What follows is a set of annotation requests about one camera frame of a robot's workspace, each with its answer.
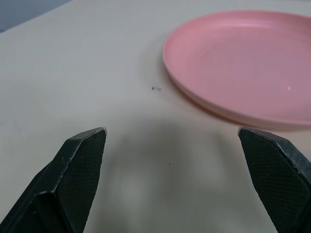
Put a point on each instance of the pink plastic plate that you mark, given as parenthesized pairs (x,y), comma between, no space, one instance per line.
(243,68)

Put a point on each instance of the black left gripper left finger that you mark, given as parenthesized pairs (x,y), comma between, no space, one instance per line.
(73,174)

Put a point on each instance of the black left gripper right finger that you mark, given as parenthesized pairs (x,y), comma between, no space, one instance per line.
(279,174)

